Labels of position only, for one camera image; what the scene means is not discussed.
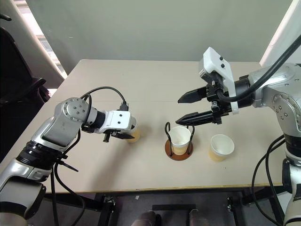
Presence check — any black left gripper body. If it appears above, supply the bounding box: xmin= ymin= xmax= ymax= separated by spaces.
xmin=102 ymin=129 xmax=123 ymax=144

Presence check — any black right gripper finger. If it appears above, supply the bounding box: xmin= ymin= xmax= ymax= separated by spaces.
xmin=174 ymin=110 xmax=216 ymax=127
xmin=177 ymin=86 xmax=208 ymax=105

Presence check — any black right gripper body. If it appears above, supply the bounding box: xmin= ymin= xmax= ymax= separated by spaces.
xmin=205 ymin=73 xmax=233 ymax=125

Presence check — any tan paper cup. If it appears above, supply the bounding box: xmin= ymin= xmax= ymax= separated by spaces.
xmin=169 ymin=126 xmax=192 ymax=156
xmin=208 ymin=134 xmax=236 ymax=163
xmin=127 ymin=122 xmax=141 ymax=144

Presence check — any dark rounded shape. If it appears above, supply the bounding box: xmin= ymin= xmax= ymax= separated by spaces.
xmin=132 ymin=210 xmax=162 ymax=226

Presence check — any black chair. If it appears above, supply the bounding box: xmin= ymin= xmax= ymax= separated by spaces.
xmin=0 ymin=13 xmax=52 ymax=163

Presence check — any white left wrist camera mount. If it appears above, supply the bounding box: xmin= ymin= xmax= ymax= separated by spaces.
xmin=98 ymin=110 xmax=137 ymax=134

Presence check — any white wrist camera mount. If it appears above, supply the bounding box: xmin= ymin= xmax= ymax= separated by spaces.
xmin=198 ymin=47 xmax=241 ymax=116
xmin=98 ymin=110 xmax=137 ymax=134

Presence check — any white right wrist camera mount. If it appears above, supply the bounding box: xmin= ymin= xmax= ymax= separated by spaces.
xmin=198 ymin=47 xmax=241 ymax=116

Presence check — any black wire cup holder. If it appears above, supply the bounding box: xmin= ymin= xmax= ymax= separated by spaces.
xmin=164 ymin=121 xmax=195 ymax=161

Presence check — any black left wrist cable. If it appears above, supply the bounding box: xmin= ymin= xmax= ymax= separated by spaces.
xmin=79 ymin=86 xmax=129 ymax=112

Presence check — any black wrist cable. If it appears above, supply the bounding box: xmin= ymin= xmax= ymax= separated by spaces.
xmin=79 ymin=86 xmax=129 ymax=112
xmin=217 ymin=34 xmax=301 ymax=104

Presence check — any black cable tie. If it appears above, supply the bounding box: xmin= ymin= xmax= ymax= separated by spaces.
xmin=55 ymin=153 xmax=79 ymax=173

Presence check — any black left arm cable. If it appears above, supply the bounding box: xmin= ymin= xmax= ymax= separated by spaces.
xmin=54 ymin=131 xmax=86 ymax=226
xmin=50 ymin=162 xmax=60 ymax=226

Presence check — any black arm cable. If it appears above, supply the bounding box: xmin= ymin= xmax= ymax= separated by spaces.
xmin=54 ymin=131 xmax=86 ymax=226
xmin=50 ymin=162 xmax=60 ymax=226
xmin=266 ymin=140 xmax=286 ymax=225
xmin=251 ymin=134 xmax=286 ymax=226

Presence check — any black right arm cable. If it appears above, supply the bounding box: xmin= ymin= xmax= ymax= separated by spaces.
xmin=266 ymin=140 xmax=286 ymax=225
xmin=251 ymin=134 xmax=286 ymax=226

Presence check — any black metal table frame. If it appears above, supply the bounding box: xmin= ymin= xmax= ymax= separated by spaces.
xmin=44 ymin=185 xmax=286 ymax=226

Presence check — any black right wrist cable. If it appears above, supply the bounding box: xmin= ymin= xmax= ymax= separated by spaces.
xmin=217 ymin=34 xmax=301 ymax=104

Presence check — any window with white frame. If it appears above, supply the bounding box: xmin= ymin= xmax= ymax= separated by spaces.
xmin=14 ymin=0 xmax=69 ymax=82

